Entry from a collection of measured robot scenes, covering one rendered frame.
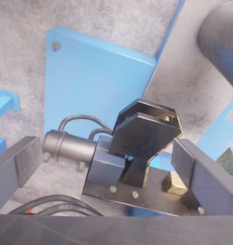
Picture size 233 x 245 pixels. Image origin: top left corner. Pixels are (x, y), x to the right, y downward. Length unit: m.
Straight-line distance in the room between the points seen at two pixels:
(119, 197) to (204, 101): 0.59
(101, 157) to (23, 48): 0.77
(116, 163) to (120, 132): 0.12
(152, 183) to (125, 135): 0.31
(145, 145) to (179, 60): 0.43
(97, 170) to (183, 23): 0.62
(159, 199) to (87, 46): 0.70
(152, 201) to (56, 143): 0.41
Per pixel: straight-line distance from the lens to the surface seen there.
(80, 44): 0.85
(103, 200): 0.67
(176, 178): 0.77
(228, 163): 0.74
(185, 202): 0.80
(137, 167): 0.62
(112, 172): 0.61
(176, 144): 0.16
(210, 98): 0.94
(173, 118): 0.55
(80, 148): 0.62
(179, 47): 0.80
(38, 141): 0.17
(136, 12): 0.91
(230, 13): 0.67
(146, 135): 0.51
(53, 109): 1.06
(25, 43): 1.10
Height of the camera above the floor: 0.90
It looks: 51 degrees down
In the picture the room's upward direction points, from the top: 170 degrees counter-clockwise
